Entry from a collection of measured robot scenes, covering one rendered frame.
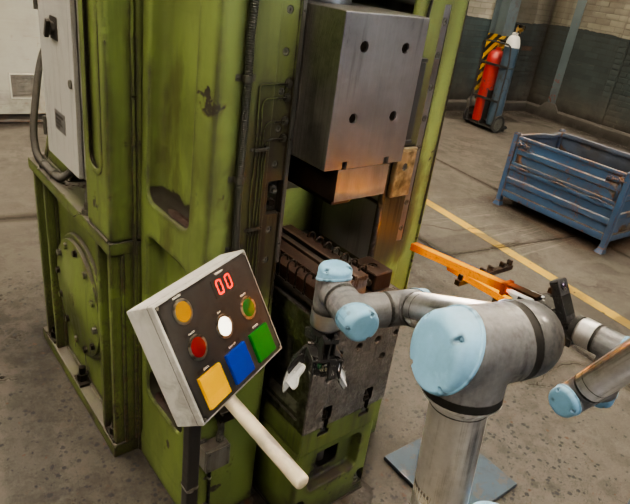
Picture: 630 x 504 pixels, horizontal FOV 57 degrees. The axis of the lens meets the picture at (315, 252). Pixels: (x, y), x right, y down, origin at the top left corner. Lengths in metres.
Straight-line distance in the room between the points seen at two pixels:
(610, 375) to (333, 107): 0.89
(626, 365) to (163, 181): 1.36
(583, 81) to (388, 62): 9.12
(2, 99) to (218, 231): 5.35
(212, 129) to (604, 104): 9.21
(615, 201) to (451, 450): 4.54
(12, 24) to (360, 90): 5.40
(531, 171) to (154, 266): 4.26
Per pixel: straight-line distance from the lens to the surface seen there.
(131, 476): 2.50
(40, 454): 2.64
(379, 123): 1.63
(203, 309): 1.30
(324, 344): 1.27
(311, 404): 1.91
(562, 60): 10.92
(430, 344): 0.81
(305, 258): 1.90
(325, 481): 2.30
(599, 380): 1.44
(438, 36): 1.94
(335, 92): 1.49
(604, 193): 5.36
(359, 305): 1.14
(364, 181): 1.66
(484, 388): 0.82
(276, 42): 1.53
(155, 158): 1.87
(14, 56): 6.72
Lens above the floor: 1.85
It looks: 26 degrees down
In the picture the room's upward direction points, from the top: 8 degrees clockwise
